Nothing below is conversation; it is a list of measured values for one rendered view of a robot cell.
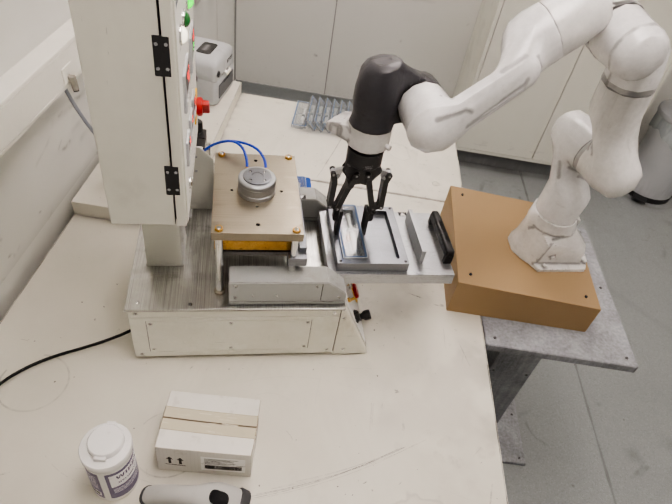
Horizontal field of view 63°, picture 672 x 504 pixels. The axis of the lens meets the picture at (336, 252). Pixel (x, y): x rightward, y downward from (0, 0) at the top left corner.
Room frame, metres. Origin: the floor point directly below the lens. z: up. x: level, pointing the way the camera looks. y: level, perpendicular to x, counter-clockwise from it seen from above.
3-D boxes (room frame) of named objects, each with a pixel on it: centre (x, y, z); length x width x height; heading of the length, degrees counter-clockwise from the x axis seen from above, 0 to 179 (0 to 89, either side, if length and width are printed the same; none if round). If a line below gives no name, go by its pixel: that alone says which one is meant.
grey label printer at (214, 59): (1.83, 0.63, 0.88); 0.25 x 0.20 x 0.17; 87
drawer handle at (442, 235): (1.02, -0.24, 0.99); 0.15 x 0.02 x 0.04; 15
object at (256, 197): (0.91, 0.22, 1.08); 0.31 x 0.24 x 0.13; 15
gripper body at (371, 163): (0.96, -0.02, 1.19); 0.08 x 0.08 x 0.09
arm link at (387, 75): (0.98, -0.06, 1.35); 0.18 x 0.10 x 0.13; 107
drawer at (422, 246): (0.98, -0.11, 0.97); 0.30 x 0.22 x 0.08; 105
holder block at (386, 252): (0.97, -0.06, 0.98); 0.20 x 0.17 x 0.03; 15
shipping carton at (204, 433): (0.51, 0.18, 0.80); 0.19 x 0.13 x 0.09; 93
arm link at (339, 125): (0.97, 0.00, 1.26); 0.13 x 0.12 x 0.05; 15
